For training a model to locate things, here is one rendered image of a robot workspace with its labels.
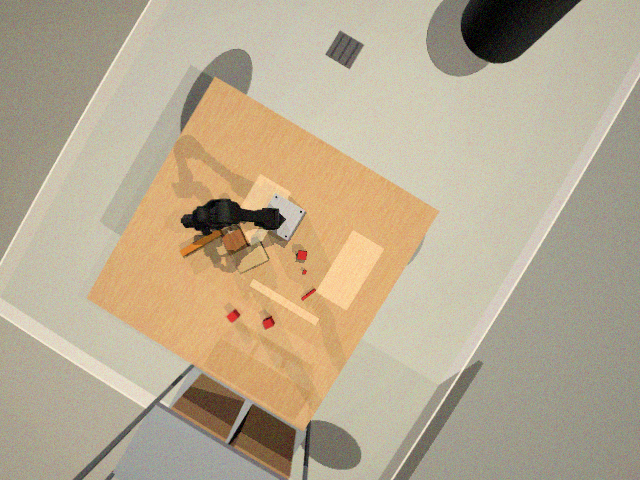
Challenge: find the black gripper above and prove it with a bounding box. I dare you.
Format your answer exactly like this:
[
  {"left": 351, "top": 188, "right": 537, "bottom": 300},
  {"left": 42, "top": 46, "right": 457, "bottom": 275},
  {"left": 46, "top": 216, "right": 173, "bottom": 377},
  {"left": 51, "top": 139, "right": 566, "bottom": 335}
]
[{"left": 202, "top": 227, "right": 224, "bottom": 236}]

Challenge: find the brown square block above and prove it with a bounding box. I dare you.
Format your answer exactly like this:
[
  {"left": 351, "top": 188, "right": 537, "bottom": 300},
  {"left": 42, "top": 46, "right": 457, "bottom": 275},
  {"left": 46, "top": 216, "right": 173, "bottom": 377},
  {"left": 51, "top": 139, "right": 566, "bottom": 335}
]
[{"left": 221, "top": 229, "right": 249, "bottom": 256}]

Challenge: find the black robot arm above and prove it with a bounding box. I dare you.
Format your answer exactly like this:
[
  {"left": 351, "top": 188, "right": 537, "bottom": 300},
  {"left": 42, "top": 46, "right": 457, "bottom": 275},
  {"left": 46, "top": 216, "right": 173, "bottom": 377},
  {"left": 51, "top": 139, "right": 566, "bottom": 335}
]
[{"left": 181, "top": 198, "right": 286, "bottom": 231}]

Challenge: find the tan board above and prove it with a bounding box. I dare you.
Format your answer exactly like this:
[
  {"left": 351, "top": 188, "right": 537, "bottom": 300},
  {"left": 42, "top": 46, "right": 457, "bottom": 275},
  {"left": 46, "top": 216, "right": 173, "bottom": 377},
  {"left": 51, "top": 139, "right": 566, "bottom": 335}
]
[{"left": 232, "top": 241, "right": 269, "bottom": 273}]

